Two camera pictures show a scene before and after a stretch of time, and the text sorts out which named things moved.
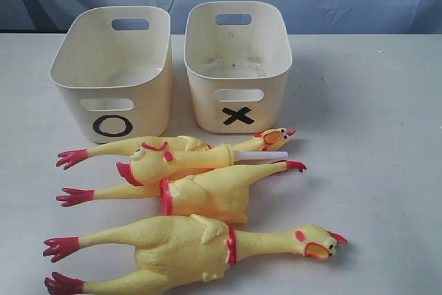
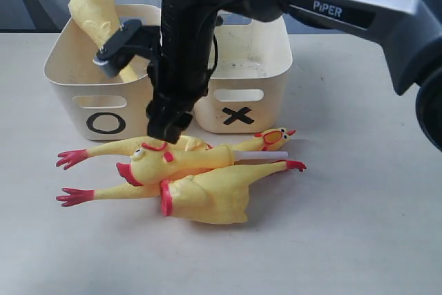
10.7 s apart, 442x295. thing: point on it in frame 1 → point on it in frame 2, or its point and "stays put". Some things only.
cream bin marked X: (237, 56) stays put
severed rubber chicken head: (148, 165) stays put
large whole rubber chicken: (184, 251) → (95, 4)
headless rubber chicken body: (222, 195) stays put
